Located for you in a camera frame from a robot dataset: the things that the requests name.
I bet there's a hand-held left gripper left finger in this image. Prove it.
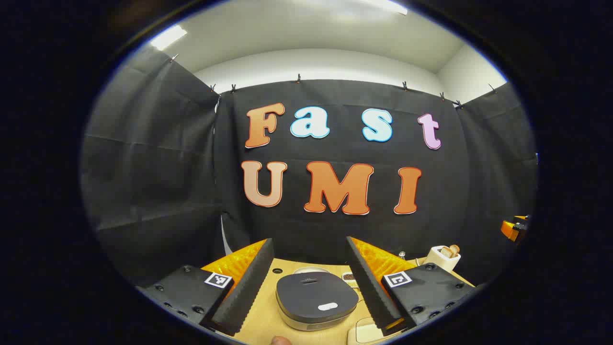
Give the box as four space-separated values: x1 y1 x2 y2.
136 238 275 337

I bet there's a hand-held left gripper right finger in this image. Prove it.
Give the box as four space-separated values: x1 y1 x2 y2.
346 236 477 336

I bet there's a dark grey rice cooker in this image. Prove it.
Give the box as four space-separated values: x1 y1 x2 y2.
275 267 360 332

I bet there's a cream white container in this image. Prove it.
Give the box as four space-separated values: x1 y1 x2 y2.
347 317 384 345

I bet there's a cream white toaster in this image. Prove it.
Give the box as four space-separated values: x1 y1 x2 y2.
424 245 461 274

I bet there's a black backdrop cloth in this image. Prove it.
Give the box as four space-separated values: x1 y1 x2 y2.
80 46 538 288

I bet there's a row of black cloth clips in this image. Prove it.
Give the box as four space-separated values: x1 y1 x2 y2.
170 54 499 108

